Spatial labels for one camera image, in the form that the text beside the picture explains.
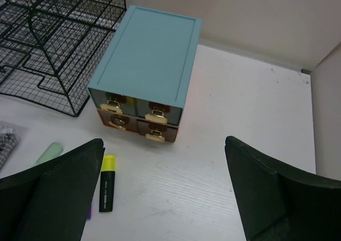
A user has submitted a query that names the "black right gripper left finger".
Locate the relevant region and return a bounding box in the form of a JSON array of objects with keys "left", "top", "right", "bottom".
[{"left": 1, "top": 139, "right": 104, "bottom": 241}]

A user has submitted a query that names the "teal drawer box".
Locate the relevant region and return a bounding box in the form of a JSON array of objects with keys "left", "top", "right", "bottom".
[{"left": 87, "top": 5, "right": 202, "bottom": 126}]

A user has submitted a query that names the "green highlighter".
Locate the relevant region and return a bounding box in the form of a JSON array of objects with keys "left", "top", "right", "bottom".
[{"left": 33, "top": 142, "right": 64, "bottom": 166}]

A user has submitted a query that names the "grey packaged notebook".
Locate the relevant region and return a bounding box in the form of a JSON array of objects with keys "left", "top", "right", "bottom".
[{"left": 1, "top": 120, "right": 28, "bottom": 170}]

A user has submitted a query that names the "yellow black highlighter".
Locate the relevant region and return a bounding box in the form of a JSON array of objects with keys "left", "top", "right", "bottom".
[{"left": 99, "top": 155, "right": 116, "bottom": 213}]

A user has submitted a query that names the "black wire mesh organizer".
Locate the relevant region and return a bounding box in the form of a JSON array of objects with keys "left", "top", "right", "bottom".
[{"left": 1, "top": 0, "right": 126, "bottom": 117}]

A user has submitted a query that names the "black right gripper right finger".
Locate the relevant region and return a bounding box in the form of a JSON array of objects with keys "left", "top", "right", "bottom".
[{"left": 225, "top": 136, "right": 340, "bottom": 240}]

